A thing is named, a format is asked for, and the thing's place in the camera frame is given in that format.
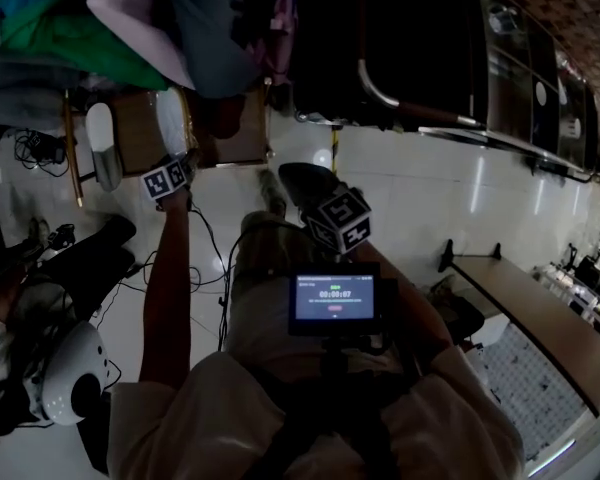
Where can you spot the brown table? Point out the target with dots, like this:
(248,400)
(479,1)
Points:
(530,308)

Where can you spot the pale garment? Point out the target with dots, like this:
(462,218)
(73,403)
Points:
(130,18)

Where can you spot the green garment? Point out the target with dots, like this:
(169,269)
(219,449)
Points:
(80,48)

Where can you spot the person's white shirt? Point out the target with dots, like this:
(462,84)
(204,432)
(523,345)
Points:
(190,418)

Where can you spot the yellow black hazard tape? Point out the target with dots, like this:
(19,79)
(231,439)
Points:
(336,153)

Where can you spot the black chest-mounted monitor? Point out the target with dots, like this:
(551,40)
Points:
(335,298)

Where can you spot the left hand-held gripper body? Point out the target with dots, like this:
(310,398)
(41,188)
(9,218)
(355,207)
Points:
(164,180)

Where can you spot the white metal rack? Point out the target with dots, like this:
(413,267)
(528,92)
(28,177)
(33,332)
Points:
(585,308)

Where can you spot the purple garment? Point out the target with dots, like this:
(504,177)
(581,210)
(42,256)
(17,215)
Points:
(282,13)

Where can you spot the white patterned mat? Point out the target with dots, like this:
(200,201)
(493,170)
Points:
(530,393)

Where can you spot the white bowl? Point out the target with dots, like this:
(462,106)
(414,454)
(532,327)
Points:
(540,93)

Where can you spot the dark grey garment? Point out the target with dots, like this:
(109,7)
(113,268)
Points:
(20,83)

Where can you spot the black chest harness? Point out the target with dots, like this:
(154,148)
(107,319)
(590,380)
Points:
(330,418)

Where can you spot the person's left forearm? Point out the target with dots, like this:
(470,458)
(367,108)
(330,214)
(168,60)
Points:
(162,278)

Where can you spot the white rounded device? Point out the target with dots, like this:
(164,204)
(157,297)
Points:
(70,368)

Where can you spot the brown wooden shoe rack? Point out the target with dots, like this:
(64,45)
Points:
(135,133)

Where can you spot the black office chair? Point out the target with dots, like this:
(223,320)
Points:
(587,268)

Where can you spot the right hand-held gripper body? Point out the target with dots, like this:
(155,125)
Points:
(340,218)

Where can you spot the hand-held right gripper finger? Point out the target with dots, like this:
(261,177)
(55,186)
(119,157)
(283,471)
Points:
(315,180)
(292,193)

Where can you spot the small black device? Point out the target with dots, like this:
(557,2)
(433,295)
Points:
(62,235)

